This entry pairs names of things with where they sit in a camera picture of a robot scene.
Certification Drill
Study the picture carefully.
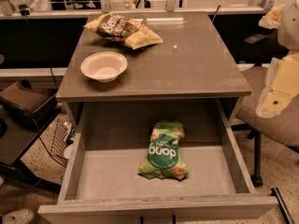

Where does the brown black bag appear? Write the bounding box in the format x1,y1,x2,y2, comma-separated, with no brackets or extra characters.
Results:
0,78,57,130

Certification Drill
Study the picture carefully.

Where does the black side table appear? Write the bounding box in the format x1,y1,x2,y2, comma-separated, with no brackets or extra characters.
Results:
0,107,61,194

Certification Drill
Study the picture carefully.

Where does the green rice chip bag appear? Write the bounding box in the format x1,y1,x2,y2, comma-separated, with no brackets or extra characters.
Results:
137,120,189,180

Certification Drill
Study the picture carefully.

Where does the grey cabinet with counter top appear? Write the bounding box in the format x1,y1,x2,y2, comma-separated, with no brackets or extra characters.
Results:
55,11,253,133

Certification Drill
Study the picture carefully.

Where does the office chair with tan seat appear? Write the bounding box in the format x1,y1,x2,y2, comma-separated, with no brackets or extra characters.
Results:
237,31,299,187

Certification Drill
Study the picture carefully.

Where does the white sneaker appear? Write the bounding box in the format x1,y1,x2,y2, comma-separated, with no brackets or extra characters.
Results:
0,208,34,224

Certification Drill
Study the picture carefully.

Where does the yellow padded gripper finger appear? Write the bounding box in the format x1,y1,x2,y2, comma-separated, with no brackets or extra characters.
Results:
259,4,285,29
255,51,299,119

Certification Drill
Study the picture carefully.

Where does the black wire basket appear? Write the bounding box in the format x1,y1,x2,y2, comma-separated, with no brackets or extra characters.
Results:
50,115,73,167

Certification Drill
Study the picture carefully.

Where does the white paper bowl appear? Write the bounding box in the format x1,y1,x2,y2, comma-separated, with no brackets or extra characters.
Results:
80,51,127,83

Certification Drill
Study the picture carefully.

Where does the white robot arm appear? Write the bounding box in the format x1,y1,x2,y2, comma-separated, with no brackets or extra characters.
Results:
255,0,299,119

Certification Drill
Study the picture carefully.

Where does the brown yellow chip bag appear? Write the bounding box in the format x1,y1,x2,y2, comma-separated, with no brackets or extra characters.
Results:
84,13,164,49

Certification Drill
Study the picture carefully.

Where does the open grey top drawer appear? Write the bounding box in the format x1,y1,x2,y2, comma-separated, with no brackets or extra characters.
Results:
38,99,277,224

